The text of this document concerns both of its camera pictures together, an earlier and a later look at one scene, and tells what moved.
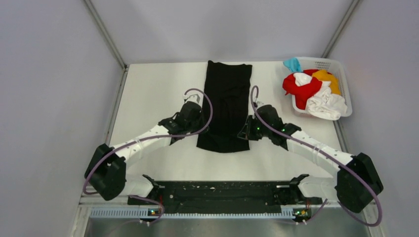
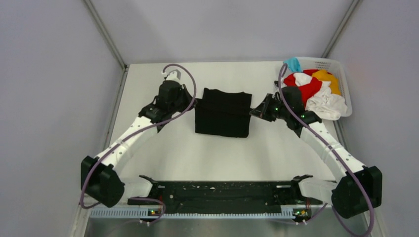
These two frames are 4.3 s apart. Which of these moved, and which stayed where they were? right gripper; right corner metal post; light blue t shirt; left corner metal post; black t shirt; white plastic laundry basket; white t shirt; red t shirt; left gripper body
Moved: right gripper; black t shirt; left gripper body
Stayed: red t shirt; left corner metal post; white plastic laundry basket; right corner metal post; white t shirt; light blue t shirt
